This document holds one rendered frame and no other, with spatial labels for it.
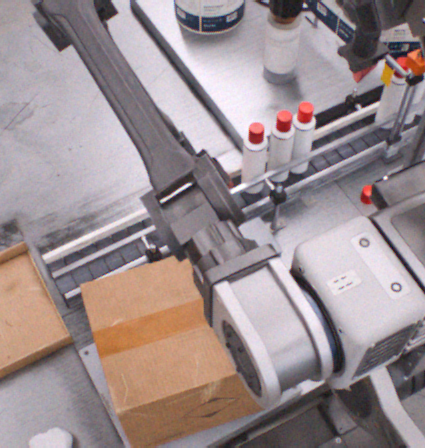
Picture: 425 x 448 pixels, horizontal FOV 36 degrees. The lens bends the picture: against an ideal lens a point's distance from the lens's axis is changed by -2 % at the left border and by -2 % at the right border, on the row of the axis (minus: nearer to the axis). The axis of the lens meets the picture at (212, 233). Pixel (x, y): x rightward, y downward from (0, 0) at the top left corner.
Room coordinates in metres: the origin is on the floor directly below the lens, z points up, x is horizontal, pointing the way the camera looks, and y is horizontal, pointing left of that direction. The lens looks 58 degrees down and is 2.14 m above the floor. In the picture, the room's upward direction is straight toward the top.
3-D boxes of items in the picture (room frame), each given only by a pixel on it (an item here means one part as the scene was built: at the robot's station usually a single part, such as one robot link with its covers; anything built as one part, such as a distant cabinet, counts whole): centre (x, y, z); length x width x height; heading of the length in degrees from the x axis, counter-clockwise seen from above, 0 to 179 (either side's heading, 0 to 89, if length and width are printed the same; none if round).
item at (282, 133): (0.94, -0.15, 0.98); 0.05 x 0.05 x 0.20
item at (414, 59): (1.03, -0.41, 1.05); 0.10 x 0.04 x 0.33; 29
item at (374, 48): (1.12, -0.34, 1.13); 0.10 x 0.07 x 0.07; 119
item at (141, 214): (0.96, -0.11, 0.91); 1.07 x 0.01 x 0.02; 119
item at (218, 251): (0.38, -0.02, 1.45); 0.09 x 0.08 x 0.12; 117
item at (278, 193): (0.85, -0.13, 0.91); 0.07 x 0.03 x 0.16; 29
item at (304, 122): (0.97, -0.20, 0.98); 0.05 x 0.05 x 0.20
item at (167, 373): (0.47, 0.05, 0.99); 0.30 x 0.24 x 0.27; 109
